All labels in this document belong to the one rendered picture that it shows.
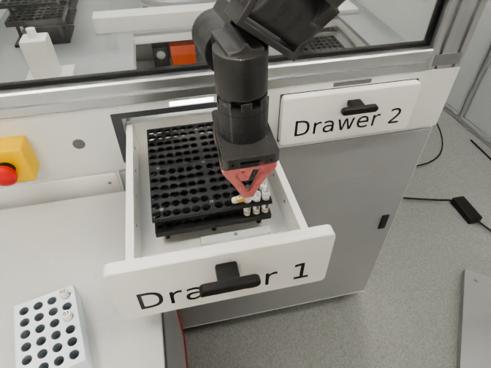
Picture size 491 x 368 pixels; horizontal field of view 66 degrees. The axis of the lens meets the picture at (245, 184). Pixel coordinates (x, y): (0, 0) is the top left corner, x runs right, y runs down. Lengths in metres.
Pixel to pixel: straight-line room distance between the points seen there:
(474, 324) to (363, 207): 0.71
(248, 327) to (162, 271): 0.99
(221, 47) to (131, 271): 0.27
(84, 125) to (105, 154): 0.07
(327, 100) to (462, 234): 1.27
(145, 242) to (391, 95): 0.55
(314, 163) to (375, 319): 0.80
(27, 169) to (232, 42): 0.48
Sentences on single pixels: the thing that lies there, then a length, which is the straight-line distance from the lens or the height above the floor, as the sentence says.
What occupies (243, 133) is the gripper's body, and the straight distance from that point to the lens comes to 0.43.
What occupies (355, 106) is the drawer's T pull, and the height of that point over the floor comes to 0.91.
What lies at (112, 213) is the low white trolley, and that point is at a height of 0.76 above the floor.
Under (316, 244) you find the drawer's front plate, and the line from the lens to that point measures 0.50.
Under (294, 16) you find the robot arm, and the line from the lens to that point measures 0.38.
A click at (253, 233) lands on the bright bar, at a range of 0.59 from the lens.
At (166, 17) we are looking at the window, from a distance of 0.66.
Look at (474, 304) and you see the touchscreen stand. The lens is 1.67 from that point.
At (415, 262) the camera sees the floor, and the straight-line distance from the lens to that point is 1.73.
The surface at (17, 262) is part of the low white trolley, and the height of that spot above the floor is 0.76.
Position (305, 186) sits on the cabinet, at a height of 0.67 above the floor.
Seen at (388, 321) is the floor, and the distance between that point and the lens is 1.54.
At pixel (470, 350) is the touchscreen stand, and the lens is 1.57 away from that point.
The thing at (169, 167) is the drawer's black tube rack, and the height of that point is 0.90.
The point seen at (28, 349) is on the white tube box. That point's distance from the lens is 0.65.
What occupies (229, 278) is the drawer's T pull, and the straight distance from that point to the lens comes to 0.47.
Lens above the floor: 1.31
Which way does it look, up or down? 44 degrees down
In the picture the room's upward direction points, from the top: straight up
